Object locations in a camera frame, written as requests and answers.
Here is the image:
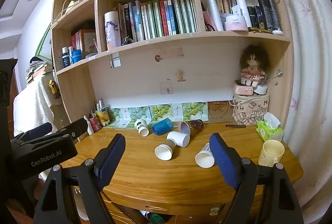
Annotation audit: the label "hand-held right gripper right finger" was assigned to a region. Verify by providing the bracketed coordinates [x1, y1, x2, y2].
[209, 133, 304, 224]

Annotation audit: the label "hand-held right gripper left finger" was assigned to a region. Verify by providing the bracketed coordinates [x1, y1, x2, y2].
[32, 134, 127, 224]

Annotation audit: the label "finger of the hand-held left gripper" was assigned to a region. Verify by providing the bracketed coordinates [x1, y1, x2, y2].
[60, 118, 89, 144]
[15, 122, 53, 142]

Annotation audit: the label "brown sleeve paper cup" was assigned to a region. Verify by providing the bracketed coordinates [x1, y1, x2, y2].
[155, 138, 178, 161]

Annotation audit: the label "patterned white paper cup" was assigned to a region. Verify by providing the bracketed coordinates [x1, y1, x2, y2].
[195, 142, 215, 168]

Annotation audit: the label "white cup green print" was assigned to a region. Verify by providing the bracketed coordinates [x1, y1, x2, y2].
[134, 119, 149, 137]

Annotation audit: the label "dark brown paper cup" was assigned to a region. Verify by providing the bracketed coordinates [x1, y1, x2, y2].
[179, 119, 204, 135]

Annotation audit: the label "plain white paper cup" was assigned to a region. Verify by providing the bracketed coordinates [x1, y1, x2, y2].
[166, 131, 190, 148]

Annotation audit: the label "blue plastic cup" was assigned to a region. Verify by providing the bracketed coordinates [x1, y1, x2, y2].
[151, 118, 173, 135]

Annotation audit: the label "small white bottle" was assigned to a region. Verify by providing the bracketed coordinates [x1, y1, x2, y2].
[83, 115, 94, 135]

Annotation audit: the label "red pen holder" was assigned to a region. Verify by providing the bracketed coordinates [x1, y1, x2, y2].
[88, 114, 102, 132]

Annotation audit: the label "white cloth cover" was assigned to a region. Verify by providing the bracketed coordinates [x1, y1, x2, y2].
[12, 75, 63, 137]

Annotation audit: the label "yellow figurine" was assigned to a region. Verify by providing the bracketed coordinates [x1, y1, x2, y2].
[49, 79, 58, 98]

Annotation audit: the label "cream ceramic mug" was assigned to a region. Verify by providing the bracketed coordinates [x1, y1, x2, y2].
[258, 139, 285, 167]

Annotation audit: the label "brown cardboard plaque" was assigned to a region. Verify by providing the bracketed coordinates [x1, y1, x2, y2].
[207, 100, 236, 124]

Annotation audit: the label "green tissue pack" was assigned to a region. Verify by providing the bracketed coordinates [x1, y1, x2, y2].
[256, 112, 285, 142]

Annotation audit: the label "cube print storage box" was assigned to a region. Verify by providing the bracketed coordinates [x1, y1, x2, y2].
[232, 93, 270, 126]

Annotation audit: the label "pile of papers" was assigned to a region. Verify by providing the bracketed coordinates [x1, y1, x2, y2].
[25, 56, 54, 85]

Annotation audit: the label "green leaf folding card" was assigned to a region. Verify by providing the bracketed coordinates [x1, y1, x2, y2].
[105, 101, 209, 128]

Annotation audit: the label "dark glass bottle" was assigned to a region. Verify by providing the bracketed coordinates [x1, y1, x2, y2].
[61, 47, 71, 68]

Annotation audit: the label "blue round jar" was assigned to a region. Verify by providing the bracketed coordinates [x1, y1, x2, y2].
[71, 50, 83, 64]

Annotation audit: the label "pink small device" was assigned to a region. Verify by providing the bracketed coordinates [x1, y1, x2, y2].
[234, 82, 255, 96]

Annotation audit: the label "red books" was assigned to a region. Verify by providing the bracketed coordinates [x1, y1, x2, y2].
[71, 29, 97, 58]

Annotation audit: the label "green framed picture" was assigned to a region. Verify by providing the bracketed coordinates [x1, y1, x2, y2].
[36, 22, 53, 64]

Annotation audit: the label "wooden bookshelf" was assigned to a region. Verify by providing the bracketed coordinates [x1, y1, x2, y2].
[50, 0, 294, 137]

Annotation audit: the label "curly hair rag doll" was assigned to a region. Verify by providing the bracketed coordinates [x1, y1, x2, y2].
[239, 44, 270, 87]

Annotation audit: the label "floral white thermos flask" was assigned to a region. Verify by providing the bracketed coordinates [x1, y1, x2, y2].
[104, 11, 122, 50]

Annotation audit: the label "beige cloth bag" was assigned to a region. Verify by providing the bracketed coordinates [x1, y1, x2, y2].
[55, 0, 81, 22]

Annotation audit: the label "white curtain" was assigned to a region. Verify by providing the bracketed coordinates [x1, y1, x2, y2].
[261, 0, 332, 224]

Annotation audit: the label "row of green blue books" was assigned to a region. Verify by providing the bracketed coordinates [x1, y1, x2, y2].
[115, 0, 198, 43]

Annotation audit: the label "pink cream jar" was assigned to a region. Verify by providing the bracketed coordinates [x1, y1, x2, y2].
[225, 15, 249, 32]

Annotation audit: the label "white cosmetic tube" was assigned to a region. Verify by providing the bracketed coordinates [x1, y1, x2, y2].
[206, 0, 224, 31]

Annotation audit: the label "white cosmetic bottle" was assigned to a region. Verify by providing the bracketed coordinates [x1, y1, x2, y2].
[236, 0, 253, 27]

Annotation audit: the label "white charging cable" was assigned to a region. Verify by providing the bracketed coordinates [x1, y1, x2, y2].
[228, 87, 243, 108]

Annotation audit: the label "white wall socket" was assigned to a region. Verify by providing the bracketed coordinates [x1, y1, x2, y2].
[110, 53, 122, 68]

